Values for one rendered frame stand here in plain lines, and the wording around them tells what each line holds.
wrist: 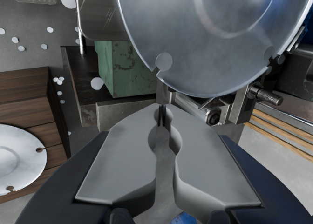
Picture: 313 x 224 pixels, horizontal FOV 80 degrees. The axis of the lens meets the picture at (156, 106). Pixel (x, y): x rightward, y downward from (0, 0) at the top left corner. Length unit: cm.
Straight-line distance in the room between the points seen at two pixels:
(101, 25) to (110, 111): 22
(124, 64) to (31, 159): 55
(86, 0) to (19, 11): 80
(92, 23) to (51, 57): 81
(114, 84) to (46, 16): 66
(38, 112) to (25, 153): 16
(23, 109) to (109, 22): 54
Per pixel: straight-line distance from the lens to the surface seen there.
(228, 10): 25
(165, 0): 21
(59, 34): 98
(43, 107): 69
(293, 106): 63
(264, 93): 38
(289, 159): 182
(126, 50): 35
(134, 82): 37
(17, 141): 76
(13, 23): 99
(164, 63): 22
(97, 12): 19
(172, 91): 34
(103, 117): 39
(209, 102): 28
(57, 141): 76
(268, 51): 34
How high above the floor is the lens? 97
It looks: 52 degrees down
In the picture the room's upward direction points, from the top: 136 degrees clockwise
